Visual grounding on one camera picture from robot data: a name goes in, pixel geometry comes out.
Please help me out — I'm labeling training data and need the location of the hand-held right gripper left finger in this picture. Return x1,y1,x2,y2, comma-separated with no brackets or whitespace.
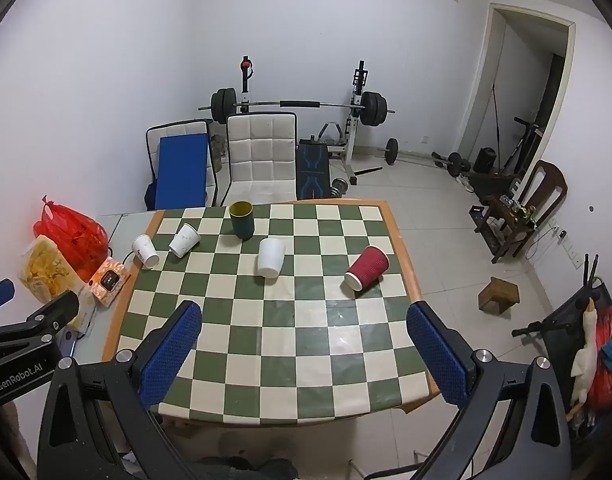
37,300,203,480

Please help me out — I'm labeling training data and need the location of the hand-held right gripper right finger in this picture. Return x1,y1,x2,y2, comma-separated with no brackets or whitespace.
407,301,571,480

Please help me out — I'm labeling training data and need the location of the white printed paper cup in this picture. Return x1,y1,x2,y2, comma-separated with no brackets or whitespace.
168,223,201,259
132,234,160,268

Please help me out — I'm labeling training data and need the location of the red ribbed paper cup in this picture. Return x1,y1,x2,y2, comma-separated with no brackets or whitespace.
344,246,390,292

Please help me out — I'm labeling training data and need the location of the plain white paper cup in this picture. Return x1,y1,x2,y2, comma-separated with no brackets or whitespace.
257,238,287,279

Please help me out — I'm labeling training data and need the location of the dark green cup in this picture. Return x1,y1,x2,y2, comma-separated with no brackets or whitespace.
229,201,255,240

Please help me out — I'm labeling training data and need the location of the yellow snack bag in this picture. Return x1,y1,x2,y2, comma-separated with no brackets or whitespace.
18,235,83,307

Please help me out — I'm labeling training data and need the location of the orange packet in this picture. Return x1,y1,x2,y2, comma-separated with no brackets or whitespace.
90,257,132,307

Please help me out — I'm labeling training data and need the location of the red plastic bag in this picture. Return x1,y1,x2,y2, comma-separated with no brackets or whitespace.
34,196,110,282

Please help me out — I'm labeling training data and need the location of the small wooden stool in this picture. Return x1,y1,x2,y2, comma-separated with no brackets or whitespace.
478,276,520,315

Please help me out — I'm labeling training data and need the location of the grey side table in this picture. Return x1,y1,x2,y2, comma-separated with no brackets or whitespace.
61,211,165,366

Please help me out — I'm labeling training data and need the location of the black folding cart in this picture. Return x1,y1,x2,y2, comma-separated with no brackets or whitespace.
512,254,612,466

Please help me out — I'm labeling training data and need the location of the green white checkered tablecloth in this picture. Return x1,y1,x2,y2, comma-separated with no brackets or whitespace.
102,199,441,426

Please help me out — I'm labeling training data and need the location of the white goose toy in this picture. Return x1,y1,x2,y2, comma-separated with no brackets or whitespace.
570,296,599,407

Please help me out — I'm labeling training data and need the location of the dark wooden chair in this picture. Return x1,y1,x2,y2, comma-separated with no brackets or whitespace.
473,160,569,264

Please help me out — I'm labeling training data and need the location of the red mesh bag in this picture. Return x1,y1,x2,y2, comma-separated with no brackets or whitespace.
588,306,612,411

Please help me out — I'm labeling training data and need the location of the blue board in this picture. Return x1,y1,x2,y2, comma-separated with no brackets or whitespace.
155,133,209,210

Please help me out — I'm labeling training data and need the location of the black cylinder bin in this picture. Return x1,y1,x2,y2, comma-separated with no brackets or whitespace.
473,147,497,175

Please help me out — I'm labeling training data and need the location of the white padded chair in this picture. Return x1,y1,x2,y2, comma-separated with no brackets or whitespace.
221,111,297,207

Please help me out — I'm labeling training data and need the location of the black blue bench pad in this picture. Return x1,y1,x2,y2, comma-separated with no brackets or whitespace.
296,138,333,201

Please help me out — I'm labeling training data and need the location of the white weight rack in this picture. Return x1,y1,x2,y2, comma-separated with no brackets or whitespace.
236,55,373,186

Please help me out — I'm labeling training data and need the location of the barbell with black plates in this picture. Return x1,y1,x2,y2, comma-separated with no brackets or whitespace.
198,88,397,127

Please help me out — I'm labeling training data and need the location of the white door frame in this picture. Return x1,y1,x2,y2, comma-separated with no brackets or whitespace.
456,2,576,181

